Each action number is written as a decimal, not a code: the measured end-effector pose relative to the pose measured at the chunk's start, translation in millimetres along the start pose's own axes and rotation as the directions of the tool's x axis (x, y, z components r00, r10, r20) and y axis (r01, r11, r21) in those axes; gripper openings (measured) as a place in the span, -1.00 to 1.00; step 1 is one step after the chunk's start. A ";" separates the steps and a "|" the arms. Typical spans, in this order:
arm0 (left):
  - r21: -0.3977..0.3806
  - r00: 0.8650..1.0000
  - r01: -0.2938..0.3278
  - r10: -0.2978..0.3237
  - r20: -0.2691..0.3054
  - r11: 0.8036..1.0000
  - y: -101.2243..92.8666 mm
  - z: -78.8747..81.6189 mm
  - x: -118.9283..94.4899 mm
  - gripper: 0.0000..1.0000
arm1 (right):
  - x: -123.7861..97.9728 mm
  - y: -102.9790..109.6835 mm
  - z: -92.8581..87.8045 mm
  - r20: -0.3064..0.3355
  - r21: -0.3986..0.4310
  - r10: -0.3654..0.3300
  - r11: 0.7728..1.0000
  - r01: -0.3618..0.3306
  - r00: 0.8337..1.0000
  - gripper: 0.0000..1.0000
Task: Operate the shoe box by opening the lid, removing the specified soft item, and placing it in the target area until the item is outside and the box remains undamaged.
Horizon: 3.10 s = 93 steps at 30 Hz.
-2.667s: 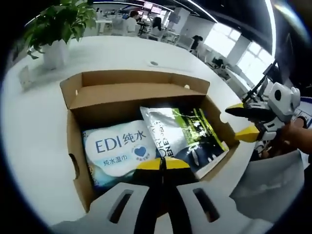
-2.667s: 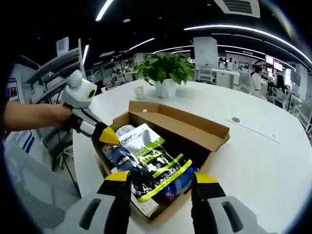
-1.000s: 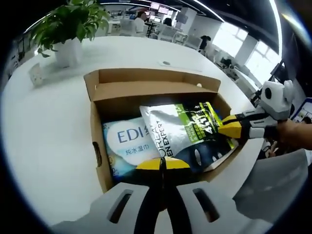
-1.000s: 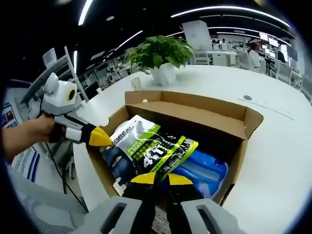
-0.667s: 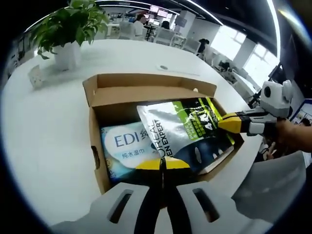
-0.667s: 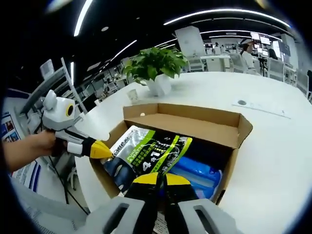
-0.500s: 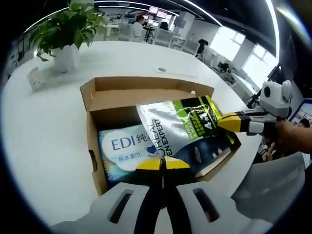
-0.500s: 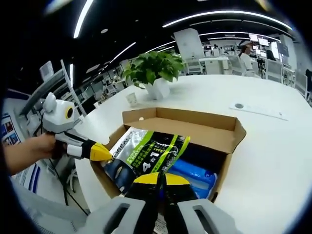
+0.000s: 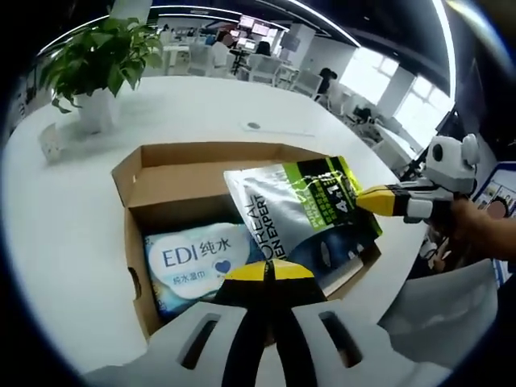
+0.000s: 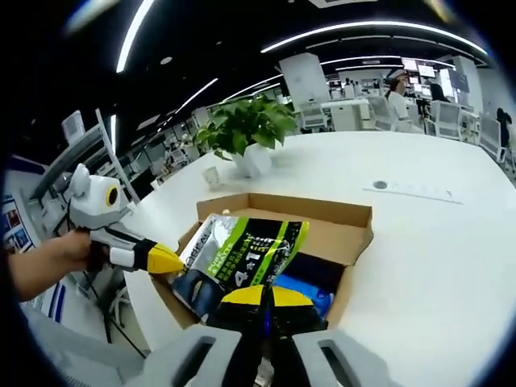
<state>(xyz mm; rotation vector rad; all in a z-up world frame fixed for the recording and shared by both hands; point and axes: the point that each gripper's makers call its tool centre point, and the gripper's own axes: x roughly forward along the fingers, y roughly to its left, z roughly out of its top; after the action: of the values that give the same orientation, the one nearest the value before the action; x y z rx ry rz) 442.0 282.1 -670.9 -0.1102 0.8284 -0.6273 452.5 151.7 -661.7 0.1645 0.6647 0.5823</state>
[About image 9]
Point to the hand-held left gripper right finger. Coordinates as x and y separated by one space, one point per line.
322 342

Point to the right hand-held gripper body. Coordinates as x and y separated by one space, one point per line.
453 165

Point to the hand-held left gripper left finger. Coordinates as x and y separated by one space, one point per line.
193 342

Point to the blue white wet wipes pack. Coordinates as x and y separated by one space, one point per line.
189 258

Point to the silver green soft pouch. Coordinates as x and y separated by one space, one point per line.
282 201

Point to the brown cardboard shoe box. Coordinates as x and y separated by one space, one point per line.
181 177

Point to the person's right hand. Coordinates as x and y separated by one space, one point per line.
469 230

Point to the blue white notice poster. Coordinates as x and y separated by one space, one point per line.
498 183

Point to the ceiling light strip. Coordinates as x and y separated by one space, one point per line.
447 40

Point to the group of white office chairs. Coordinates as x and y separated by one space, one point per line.
264 66

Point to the bank of display screens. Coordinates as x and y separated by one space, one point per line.
258 28

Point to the white paper cup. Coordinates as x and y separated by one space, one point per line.
52 143

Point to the green plant in white pot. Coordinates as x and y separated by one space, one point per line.
101 52

